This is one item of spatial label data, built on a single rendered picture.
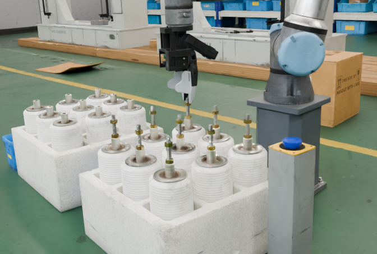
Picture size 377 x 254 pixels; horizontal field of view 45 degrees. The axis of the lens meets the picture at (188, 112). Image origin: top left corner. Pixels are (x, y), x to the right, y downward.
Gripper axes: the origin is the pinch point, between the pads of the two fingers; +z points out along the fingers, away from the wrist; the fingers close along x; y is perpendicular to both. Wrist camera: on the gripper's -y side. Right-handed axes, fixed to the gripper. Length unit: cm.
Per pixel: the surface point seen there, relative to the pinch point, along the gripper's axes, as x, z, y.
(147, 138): 2.2, 9.2, 13.8
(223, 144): 16.0, 9.7, -1.9
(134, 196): 20.4, 16.2, 24.0
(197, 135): 4.7, 10.2, 0.1
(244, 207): 32.5, 19.1, 1.9
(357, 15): -297, 12, -349
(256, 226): 31.5, 25.4, -2.1
